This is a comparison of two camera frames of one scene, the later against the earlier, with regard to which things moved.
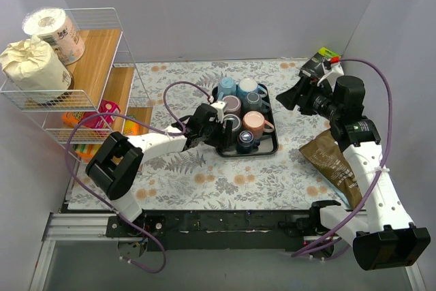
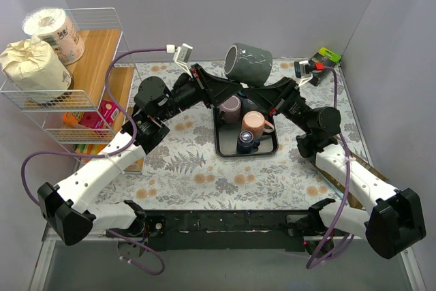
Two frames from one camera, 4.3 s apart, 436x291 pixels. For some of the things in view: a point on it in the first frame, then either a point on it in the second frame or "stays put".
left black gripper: x=220 y=129 -> x=203 y=84
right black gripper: x=303 y=92 -> x=284 y=97
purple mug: x=233 y=105 stays put
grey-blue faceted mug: x=253 y=101 stays put
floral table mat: x=198 y=178 stays put
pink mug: x=255 y=122 stays put
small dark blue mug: x=246 y=142 stays put
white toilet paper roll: x=54 y=25 stays put
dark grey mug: x=236 y=121 -> x=247 y=64
